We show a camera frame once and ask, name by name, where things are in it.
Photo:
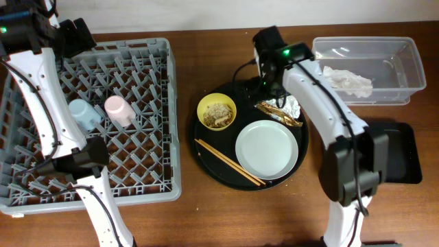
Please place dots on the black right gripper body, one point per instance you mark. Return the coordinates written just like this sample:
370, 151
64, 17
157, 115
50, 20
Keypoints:
266, 39

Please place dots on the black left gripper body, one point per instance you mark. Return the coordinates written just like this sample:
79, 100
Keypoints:
80, 35

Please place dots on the silver foil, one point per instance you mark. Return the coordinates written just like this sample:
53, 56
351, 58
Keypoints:
290, 108

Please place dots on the gold snack wrapper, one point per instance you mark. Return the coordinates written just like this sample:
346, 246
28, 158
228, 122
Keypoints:
278, 114

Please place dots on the yellow bowl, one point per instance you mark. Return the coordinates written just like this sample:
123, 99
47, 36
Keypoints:
212, 99

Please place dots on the white paper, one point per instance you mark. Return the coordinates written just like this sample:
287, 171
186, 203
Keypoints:
349, 82

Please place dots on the light blue plastic cup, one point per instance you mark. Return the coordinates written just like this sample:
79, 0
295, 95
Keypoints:
84, 114

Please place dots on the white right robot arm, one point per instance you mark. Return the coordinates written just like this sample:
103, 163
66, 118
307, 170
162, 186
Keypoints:
355, 157

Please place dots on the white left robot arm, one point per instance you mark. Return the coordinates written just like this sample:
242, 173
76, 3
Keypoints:
32, 39

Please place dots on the grey dishwasher rack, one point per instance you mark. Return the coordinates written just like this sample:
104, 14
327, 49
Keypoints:
144, 162

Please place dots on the food scraps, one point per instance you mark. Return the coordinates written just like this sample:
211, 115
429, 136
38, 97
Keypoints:
217, 115

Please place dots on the round black tray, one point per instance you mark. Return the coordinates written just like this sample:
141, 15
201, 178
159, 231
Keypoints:
225, 140

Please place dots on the grey round plate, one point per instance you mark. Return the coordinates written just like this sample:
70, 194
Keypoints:
267, 149

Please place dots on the upper wooden chopstick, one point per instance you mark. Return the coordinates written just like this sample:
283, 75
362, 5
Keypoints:
233, 161

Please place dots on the wooden chopstick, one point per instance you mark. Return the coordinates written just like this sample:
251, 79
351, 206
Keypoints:
229, 164
233, 161

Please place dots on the pink plastic cup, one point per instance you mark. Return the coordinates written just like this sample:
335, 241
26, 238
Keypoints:
119, 110

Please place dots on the lower wooden chopstick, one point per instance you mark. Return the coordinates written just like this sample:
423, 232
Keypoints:
229, 164

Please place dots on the clear plastic bin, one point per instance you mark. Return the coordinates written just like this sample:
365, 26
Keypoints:
392, 64

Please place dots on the black rectangular tray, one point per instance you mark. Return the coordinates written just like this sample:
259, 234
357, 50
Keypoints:
403, 164

